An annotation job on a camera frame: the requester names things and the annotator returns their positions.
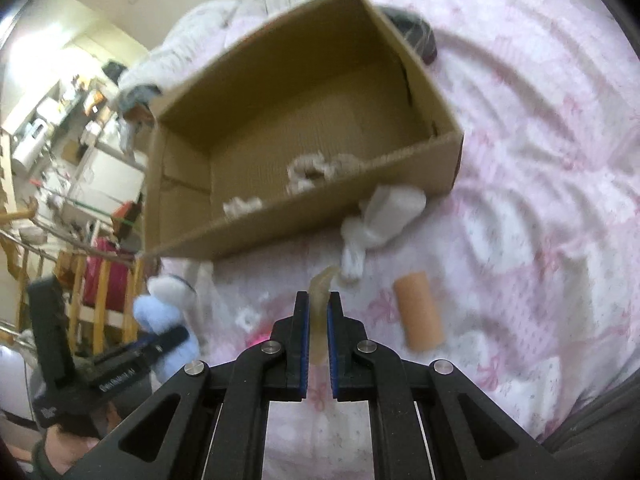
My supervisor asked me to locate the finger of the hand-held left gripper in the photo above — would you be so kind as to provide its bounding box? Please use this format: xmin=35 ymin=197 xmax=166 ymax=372
xmin=126 ymin=326 xmax=191 ymax=362

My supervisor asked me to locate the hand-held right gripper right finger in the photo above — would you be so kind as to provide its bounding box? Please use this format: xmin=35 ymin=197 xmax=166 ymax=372
xmin=327 ymin=292 xmax=568 ymax=480

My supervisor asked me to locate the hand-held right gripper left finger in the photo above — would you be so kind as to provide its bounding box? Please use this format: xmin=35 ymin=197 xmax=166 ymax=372
xmin=64 ymin=291 xmax=309 ymax=480

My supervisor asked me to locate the light blue plush toy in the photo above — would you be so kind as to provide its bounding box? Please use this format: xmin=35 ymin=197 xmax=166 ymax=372
xmin=132 ymin=274 xmax=202 ymax=387

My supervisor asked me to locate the brown cardboard box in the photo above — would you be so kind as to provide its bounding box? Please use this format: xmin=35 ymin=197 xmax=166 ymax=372
xmin=142 ymin=0 xmax=466 ymax=263

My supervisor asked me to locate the person's left forearm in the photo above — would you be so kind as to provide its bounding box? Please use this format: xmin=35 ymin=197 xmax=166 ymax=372
xmin=31 ymin=430 xmax=108 ymax=478

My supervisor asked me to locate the wooden rack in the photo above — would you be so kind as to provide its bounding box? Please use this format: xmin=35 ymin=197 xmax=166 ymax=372
xmin=54 ymin=247 xmax=147 ymax=347

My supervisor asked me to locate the red bag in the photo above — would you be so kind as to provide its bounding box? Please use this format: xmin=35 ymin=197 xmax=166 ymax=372
xmin=82 ymin=237 xmax=139 ymax=312

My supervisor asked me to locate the small beige crumpled sock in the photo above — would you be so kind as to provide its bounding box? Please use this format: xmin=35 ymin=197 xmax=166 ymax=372
xmin=222 ymin=195 xmax=264 ymax=219

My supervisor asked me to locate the white cabinet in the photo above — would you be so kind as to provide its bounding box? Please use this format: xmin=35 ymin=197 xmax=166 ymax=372
xmin=69 ymin=142 xmax=149 ymax=227

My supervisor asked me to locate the white appliance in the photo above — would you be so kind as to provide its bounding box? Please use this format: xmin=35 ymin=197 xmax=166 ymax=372
xmin=11 ymin=119 xmax=52 ymax=177

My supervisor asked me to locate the pink patterned bed sheet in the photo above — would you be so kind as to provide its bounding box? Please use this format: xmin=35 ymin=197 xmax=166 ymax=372
xmin=145 ymin=0 xmax=640 ymax=480

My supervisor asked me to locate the grey cloth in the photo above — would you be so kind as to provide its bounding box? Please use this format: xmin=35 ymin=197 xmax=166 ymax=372
xmin=542 ymin=372 xmax=640 ymax=480

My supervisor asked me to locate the white grey quilt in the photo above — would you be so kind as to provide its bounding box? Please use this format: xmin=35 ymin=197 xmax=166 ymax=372
xmin=117 ymin=0 xmax=283 ymax=111

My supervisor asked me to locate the dark cloth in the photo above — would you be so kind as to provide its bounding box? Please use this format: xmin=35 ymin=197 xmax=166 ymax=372
xmin=375 ymin=4 xmax=439 ymax=65

